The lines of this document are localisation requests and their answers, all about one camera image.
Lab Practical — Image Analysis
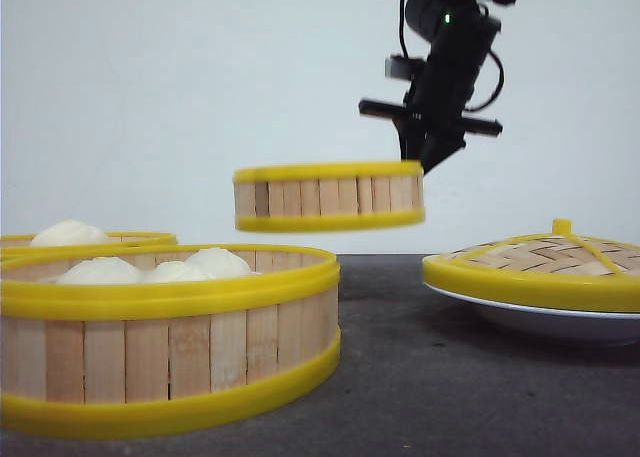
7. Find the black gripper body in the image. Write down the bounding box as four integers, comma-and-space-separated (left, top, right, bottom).
359, 14, 502, 136

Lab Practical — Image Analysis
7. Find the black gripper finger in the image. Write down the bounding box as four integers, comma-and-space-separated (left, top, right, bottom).
422, 134, 466, 175
395, 121, 425, 160

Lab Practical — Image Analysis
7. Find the bamboo steamer basket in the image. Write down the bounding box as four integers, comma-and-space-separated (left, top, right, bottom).
233, 160, 425, 233
1, 244, 341, 439
1, 231, 177, 261

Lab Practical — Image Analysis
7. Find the bamboo steamer lid yellow rim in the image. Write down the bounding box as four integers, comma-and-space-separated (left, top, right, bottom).
422, 219, 639, 314

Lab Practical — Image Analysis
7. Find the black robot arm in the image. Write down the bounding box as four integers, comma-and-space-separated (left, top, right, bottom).
359, 0, 516, 172

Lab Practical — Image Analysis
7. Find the white bun front right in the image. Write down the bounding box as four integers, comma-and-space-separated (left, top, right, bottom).
185, 247, 252, 279

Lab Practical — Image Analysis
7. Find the white bun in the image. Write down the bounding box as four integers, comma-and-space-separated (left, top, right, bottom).
141, 261, 214, 283
185, 247, 252, 279
56, 257, 142, 285

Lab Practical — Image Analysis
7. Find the white plate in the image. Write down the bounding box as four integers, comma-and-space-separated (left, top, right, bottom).
424, 283, 639, 347

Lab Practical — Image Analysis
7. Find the white bun front middle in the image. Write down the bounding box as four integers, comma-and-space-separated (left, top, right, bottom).
141, 261, 214, 283

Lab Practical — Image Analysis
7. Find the white bun front left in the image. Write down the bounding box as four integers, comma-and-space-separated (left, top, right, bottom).
56, 257, 142, 285

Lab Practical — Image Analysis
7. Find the white bun back left basket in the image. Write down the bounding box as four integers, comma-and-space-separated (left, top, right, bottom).
30, 219, 109, 247

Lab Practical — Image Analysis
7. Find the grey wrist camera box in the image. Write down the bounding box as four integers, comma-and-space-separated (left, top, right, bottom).
384, 55, 426, 81

